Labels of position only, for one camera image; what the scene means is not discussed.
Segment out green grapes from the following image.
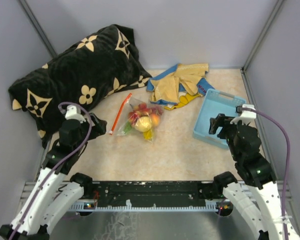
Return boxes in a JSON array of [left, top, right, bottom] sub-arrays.
[[123, 122, 133, 135]]

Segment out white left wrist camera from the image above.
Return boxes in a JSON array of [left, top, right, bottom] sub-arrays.
[[64, 104, 86, 124]]

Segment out black floral pillow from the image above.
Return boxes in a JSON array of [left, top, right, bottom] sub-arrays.
[[8, 24, 151, 147]]

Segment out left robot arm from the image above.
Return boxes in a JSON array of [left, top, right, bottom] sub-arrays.
[[0, 113, 107, 240]]

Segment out purple cable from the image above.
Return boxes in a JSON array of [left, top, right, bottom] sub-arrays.
[[236, 106, 291, 240], [8, 101, 93, 240]]

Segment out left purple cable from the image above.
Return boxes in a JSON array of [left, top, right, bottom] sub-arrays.
[[8, 101, 93, 240]]

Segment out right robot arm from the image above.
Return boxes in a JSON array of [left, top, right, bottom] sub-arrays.
[[209, 113, 300, 240]]

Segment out red strawberries bunch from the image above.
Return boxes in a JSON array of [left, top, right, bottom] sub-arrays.
[[127, 102, 164, 126]]

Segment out orange peach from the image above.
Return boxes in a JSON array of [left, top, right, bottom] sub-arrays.
[[149, 113, 161, 128]]

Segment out light blue plastic basket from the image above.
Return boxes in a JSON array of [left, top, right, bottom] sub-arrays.
[[192, 89, 247, 150]]

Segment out clear zip top bag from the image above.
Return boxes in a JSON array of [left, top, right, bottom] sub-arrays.
[[108, 93, 164, 142]]

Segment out yellow blue cartoon cloth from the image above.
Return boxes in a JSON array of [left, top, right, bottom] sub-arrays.
[[146, 63, 214, 111]]

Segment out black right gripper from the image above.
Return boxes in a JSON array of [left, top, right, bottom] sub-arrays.
[[208, 112, 248, 161]]

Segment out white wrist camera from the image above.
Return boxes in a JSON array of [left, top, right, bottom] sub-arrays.
[[230, 104, 257, 125], [64, 104, 86, 124]]

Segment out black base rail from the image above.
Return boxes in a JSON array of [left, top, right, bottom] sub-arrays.
[[80, 181, 224, 208]]

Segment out yellow banana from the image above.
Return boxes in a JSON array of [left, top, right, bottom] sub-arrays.
[[143, 129, 155, 142]]

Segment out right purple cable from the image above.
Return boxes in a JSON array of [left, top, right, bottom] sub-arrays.
[[236, 106, 291, 240]]

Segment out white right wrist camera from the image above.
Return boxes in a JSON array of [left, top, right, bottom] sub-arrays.
[[230, 104, 257, 125]]

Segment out yellow pear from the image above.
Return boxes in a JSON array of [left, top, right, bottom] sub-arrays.
[[134, 116, 152, 133]]

